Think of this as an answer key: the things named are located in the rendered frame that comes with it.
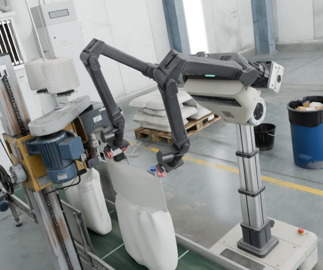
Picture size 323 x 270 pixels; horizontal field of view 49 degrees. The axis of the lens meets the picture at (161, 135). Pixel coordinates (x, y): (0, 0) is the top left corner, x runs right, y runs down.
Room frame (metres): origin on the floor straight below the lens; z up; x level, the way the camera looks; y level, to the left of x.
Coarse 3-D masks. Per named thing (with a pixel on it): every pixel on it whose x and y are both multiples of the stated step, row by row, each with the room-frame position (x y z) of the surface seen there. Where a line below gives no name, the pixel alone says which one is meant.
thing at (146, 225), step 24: (120, 168) 1.91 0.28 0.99; (120, 192) 1.92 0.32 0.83; (144, 192) 1.70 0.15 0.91; (120, 216) 1.83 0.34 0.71; (144, 216) 1.66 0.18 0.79; (168, 216) 1.67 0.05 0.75; (144, 240) 1.67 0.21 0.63; (168, 240) 1.64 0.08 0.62; (144, 264) 1.75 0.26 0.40; (168, 264) 1.63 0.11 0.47
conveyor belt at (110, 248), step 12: (60, 192) 3.00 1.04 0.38; (96, 240) 2.13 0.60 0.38; (108, 240) 2.10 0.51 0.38; (120, 240) 2.07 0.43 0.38; (96, 252) 1.99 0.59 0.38; (108, 252) 1.96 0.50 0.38; (120, 252) 1.94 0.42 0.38; (180, 252) 1.82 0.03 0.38; (192, 252) 1.80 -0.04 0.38; (108, 264) 1.85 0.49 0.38; (120, 264) 1.82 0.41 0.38; (132, 264) 1.80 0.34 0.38; (180, 264) 1.71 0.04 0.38; (192, 264) 1.69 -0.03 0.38; (204, 264) 1.67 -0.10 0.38
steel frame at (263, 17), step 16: (176, 0) 7.67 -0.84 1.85; (256, 0) 9.93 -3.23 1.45; (176, 16) 7.80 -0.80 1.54; (256, 16) 9.95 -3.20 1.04; (272, 16) 9.72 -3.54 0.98; (176, 32) 7.86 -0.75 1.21; (256, 32) 9.91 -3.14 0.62; (272, 32) 9.68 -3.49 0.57; (176, 48) 7.92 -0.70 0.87; (256, 48) 9.87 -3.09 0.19; (272, 48) 9.64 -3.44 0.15
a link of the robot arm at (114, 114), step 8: (96, 64) 1.67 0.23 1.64; (88, 72) 1.72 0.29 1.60; (96, 72) 1.70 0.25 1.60; (96, 80) 1.71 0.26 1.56; (104, 80) 1.73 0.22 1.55; (96, 88) 1.75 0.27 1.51; (104, 88) 1.74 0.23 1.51; (104, 96) 1.74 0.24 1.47; (112, 96) 1.77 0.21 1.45; (104, 104) 1.77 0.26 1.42; (112, 104) 1.77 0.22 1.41; (112, 112) 1.77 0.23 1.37; (120, 112) 1.79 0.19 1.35; (112, 120) 1.81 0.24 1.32
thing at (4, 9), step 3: (6, 0) 4.82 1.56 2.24; (9, 0) 4.85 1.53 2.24; (6, 3) 4.81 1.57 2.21; (9, 3) 4.83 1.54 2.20; (0, 6) 4.51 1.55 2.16; (3, 6) 4.58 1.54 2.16; (6, 6) 4.76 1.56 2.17; (9, 6) 4.80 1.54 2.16; (0, 9) 4.53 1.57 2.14; (3, 9) 4.58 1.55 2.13; (6, 9) 4.65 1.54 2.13; (9, 9) 4.75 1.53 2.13
